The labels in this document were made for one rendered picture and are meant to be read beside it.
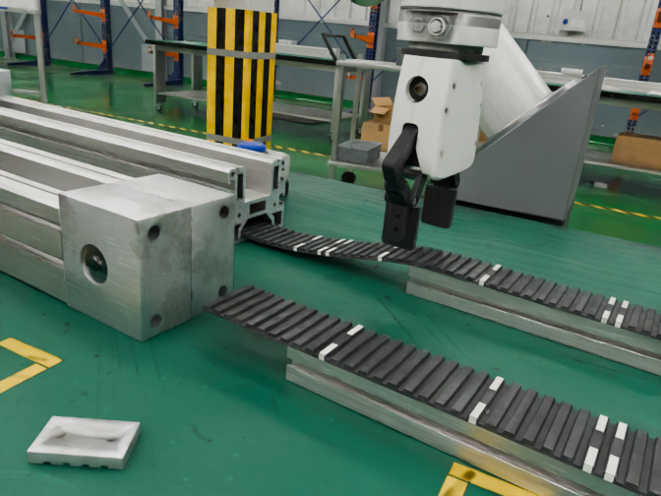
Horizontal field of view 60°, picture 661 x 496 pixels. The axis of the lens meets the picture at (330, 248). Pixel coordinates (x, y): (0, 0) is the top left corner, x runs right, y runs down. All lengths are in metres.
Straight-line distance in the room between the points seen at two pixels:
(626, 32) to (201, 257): 7.71
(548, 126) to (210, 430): 0.66
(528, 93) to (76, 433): 0.79
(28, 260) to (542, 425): 0.41
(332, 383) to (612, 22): 7.76
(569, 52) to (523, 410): 7.76
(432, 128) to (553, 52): 7.61
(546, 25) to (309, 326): 7.79
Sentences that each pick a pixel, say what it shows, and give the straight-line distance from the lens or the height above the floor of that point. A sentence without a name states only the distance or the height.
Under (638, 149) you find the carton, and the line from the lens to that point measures 5.30.
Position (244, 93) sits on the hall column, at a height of 0.61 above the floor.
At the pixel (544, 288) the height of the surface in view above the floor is 0.81.
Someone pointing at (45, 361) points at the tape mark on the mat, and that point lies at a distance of 0.44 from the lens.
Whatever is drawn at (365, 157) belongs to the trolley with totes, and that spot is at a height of 0.31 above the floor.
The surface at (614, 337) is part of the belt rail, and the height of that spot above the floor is 0.80.
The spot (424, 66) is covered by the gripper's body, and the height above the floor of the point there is 0.99.
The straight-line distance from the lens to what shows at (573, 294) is 0.53.
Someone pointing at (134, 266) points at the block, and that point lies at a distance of 0.43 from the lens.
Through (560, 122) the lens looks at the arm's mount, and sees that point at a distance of 0.87.
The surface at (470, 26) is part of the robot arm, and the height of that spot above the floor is 1.02.
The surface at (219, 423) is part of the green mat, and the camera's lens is 0.37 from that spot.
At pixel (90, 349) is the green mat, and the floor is 0.78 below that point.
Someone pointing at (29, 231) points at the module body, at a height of 0.83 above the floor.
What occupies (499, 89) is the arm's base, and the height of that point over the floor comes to 0.95.
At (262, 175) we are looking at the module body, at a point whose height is 0.84.
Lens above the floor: 1.00
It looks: 20 degrees down
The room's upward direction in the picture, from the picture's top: 5 degrees clockwise
